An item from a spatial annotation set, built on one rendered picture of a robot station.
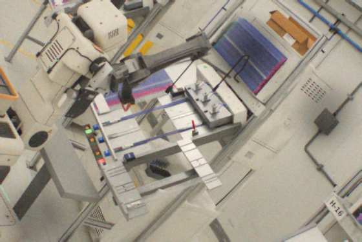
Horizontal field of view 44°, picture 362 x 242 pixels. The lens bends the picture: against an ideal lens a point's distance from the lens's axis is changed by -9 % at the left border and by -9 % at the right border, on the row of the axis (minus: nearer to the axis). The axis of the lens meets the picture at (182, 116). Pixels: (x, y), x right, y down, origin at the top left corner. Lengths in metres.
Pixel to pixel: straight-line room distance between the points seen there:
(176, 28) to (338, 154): 1.68
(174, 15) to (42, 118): 2.05
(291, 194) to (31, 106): 2.59
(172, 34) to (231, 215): 1.69
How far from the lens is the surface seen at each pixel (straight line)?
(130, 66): 1.94
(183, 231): 3.16
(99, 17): 1.95
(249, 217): 4.27
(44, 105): 2.04
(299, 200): 4.02
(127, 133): 2.63
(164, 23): 3.86
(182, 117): 2.70
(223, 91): 2.75
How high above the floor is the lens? 1.75
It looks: 15 degrees down
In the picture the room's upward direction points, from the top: 41 degrees clockwise
